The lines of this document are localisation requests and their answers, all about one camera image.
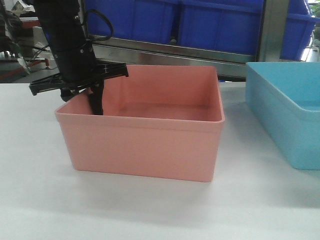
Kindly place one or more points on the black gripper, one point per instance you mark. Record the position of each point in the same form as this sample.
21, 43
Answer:
78, 70

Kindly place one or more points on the pink plastic box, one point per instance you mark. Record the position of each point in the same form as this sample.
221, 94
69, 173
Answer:
161, 121

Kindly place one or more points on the light blue plastic box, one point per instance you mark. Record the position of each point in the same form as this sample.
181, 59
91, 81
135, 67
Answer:
285, 98

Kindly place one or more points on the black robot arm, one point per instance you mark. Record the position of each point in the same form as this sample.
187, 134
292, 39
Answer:
62, 26

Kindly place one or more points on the blue crate on shelf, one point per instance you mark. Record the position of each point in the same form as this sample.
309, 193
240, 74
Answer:
221, 25

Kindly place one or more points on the stainless steel shelf rack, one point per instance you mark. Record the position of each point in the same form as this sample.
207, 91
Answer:
230, 64

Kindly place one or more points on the red metal frame table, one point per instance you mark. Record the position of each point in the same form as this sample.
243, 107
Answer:
24, 52

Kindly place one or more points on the blue crate right of post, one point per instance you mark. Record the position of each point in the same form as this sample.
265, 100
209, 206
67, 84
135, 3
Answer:
300, 23

